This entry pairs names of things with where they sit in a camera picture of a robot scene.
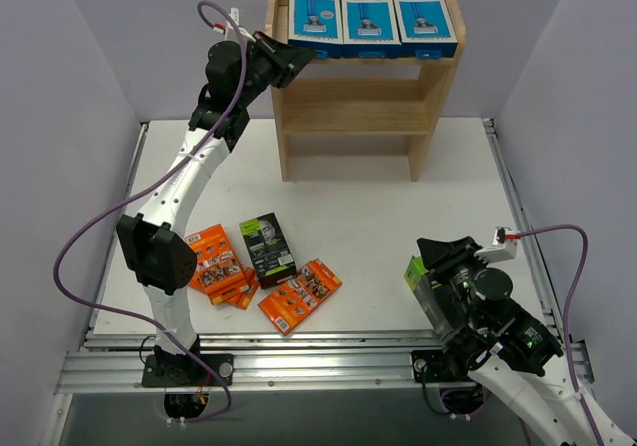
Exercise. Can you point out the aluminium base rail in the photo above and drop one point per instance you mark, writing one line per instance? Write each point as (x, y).
(262, 362)

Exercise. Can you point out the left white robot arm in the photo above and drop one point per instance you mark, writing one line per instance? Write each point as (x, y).
(153, 240)

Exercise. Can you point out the white Harry's razor blister pack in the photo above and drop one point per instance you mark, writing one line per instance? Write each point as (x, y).
(317, 25)

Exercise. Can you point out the orange razor pack top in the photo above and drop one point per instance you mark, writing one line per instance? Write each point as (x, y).
(218, 272)

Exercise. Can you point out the wooden three-tier shelf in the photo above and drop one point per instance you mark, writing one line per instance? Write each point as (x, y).
(402, 96)

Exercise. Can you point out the orange razor pack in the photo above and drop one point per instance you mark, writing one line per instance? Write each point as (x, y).
(218, 272)
(288, 304)
(247, 291)

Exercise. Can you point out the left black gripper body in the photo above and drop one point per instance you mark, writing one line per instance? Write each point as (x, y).
(281, 61)

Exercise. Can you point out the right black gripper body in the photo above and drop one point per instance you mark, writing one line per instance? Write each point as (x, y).
(445, 264)

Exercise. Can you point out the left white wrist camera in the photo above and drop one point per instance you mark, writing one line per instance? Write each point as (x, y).
(229, 32)

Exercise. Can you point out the blue Harry's razor box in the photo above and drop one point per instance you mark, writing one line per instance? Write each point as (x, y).
(370, 29)
(425, 29)

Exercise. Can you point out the orange razor pack left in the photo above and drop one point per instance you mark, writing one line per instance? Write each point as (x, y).
(247, 291)

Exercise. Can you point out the black green Gillette box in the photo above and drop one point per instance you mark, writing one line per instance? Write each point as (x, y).
(268, 249)
(431, 296)

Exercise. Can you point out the orange razor pack front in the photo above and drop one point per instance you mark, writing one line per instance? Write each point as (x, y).
(288, 304)

